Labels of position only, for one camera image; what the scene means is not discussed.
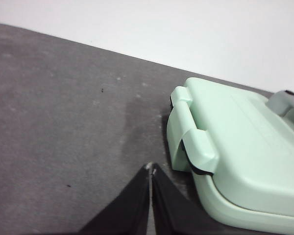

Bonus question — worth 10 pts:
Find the mint green cooker base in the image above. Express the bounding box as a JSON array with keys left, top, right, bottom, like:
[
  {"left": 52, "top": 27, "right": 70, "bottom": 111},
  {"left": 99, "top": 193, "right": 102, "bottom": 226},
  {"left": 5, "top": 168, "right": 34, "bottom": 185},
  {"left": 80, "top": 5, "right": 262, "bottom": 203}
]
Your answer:
[{"left": 166, "top": 107, "right": 294, "bottom": 235}]

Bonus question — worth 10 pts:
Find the mint green griddle cover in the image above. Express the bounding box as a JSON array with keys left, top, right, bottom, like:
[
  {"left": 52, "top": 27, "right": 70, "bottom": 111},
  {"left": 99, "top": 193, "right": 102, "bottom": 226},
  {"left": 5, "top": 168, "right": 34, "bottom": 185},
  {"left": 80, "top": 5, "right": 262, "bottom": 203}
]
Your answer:
[{"left": 170, "top": 77, "right": 294, "bottom": 217}]

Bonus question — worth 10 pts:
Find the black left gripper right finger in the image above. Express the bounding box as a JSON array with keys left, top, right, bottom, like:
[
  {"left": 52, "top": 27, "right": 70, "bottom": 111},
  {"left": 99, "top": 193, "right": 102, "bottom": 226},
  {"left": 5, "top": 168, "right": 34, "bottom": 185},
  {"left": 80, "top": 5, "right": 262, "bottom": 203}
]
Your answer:
[{"left": 151, "top": 163, "right": 226, "bottom": 235}]

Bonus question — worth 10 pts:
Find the grey metal cover handle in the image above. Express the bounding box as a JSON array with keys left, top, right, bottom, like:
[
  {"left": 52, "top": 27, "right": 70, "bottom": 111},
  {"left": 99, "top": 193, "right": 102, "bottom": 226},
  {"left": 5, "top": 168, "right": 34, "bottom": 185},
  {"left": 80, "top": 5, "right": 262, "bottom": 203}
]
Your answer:
[{"left": 267, "top": 90, "right": 294, "bottom": 118}]

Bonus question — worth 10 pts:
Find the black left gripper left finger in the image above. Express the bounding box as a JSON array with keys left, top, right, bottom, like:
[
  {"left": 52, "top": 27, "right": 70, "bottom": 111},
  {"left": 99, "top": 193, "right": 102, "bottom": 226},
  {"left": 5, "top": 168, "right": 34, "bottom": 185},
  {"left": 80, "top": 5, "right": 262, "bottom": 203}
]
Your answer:
[{"left": 75, "top": 164, "right": 151, "bottom": 235}]

